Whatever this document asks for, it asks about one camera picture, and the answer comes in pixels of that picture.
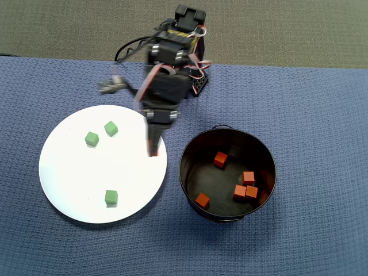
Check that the small black camera circuit board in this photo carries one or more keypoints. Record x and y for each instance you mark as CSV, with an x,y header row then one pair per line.
x,y
110,86

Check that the green cube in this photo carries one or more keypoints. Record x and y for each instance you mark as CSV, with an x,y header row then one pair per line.
x,y
111,197
91,138
111,128

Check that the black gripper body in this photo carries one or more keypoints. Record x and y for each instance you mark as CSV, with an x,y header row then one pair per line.
x,y
161,116

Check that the black metal bucket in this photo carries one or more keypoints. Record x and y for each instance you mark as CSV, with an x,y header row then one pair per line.
x,y
218,184

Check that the white round plate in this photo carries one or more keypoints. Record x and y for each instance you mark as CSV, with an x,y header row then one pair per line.
x,y
86,172

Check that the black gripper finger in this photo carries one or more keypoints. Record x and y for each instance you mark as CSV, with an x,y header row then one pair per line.
x,y
156,129

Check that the blue woven tablecloth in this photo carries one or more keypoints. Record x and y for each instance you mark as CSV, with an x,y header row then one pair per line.
x,y
287,115

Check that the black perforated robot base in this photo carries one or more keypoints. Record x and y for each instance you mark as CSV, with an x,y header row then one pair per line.
x,y
199,83

